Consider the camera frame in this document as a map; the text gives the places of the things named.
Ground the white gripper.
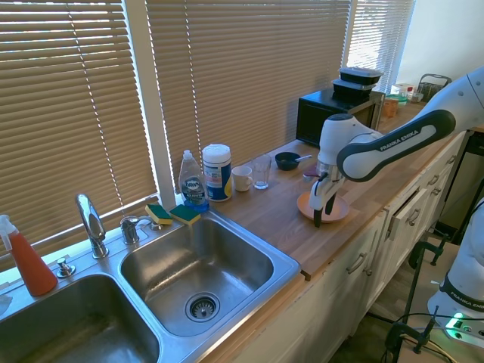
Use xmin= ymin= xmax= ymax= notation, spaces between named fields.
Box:
xmin=308 ymin=179 xmax=338 ymax=229

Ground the orange plate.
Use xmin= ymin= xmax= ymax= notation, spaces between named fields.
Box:
xmin=296 ymin=191 xmax=350 ymax=224

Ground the white ceramic mug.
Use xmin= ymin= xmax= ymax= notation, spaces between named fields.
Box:
xmin=231 ymin=165 xmax=254 ymax=193

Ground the stainless steel double sink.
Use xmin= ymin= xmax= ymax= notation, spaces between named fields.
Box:
xmin=0 ymin=206 xmax=303 ymax=363

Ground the metal sink drain strainer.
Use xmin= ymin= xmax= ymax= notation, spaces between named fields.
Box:
xmin=184 ymin=290 xmax=222 ymax=324

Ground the dark blue bowl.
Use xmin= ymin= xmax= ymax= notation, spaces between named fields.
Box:
xmin=275 ymin=151 xmax=302 ymax=172

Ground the clear drinking glass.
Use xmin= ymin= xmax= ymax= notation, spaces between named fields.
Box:
xmin=251 ymin=154 xmax=273 ymax=191

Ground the white kitchen cabinet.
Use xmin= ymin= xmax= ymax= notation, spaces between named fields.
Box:
xmin=211 ymin=132 xmax=472 ymax=363

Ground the black microwave oven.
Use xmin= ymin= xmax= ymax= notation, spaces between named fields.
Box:
xmin=295 ymin=88 xmax=386 ymax=149

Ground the black C clamp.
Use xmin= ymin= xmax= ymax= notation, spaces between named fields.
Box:
xmin=407 ymin=233 xmax=450 ymax=270
xmin=384 ymin=305 xmax=440 ymax=355

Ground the white wipes canister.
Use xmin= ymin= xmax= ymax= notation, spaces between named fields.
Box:
xmin=201 ymin=142 xmax=233 ymax=203

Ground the black plastic food container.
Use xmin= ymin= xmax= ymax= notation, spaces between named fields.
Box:
xmin=331 ymin=77 xmax=376 ymax=102
xmin=338 ymin=67 xmax=384 ymax=86

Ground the clear dish soap bottle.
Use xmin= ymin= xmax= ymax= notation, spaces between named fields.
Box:
xmin=178 ymin=149 xmax=210 ymax=213

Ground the yellow green sponge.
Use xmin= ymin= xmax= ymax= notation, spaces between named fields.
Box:
xmin=169 ymin=203 xmax=202 ymax=227
xmin=144 ymin=203 xmax=174 ymax=227

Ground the clear food storage container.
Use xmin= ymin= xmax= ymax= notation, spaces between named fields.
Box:
xmin=391 ymin=82 xmax=417 ymax=105

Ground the wide beige window blind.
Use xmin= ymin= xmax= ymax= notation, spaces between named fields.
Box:
xmin=0 ymin=0 xmax=160 ymax=262
xmin=144 ymin=0 xmax=353 ymax=194

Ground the narrow white window blind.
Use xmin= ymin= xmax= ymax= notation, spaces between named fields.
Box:
xmin=345 ymin=0 xmax=416 ymax=95

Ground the chrome soap dispenser pump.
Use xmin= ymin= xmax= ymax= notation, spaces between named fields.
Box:
xmin=119 ymin=215 xmax=153 ymax=245

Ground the chrome kitchen faucet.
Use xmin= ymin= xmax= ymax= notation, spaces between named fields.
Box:
xmin=75 ymin=193 xmax=110 ymax=260

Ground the orange spray bottle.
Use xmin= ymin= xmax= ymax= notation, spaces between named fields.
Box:
xmin=0 ymin=214 xmax=59 ymax=297

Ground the black wire basket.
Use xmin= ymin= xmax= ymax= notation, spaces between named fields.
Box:
xmin=417 ymin=73 xmax=453 ymax=104

